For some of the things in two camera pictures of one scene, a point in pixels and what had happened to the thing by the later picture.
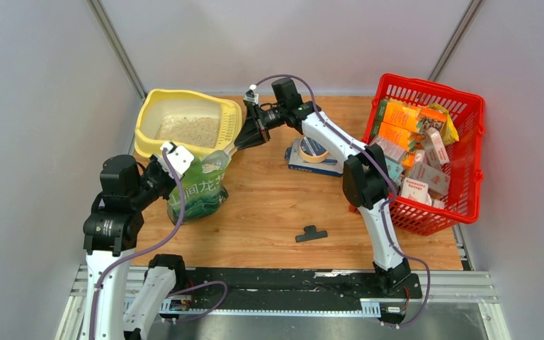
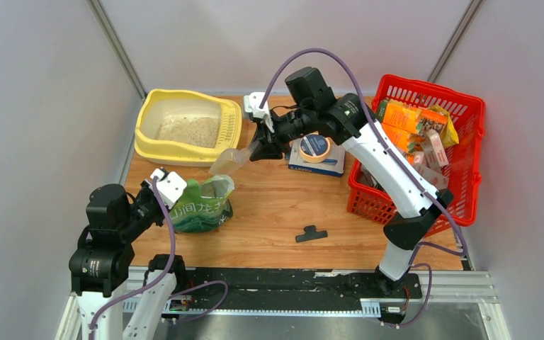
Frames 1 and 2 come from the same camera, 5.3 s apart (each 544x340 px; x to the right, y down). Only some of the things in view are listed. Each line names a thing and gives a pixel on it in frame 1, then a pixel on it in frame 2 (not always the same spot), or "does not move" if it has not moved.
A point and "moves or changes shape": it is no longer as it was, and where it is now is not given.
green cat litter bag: x=205 y=191 moves or changes shape
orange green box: x=399 y=125 does not move
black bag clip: x=311 y=233 does not move
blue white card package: x=331 y=165 does not move
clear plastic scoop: x=218 y=161 moves or changes shape
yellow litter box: x=202 y=123 does not move
